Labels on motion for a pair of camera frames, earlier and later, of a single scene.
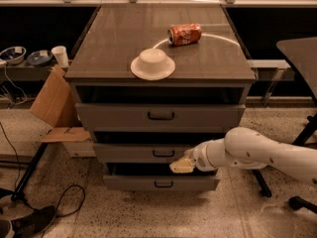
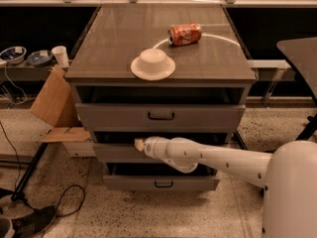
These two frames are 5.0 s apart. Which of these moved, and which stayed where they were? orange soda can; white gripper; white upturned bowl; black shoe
Moved: white gripper
Stayed: orange soda can; black shoe; white upturned bowl
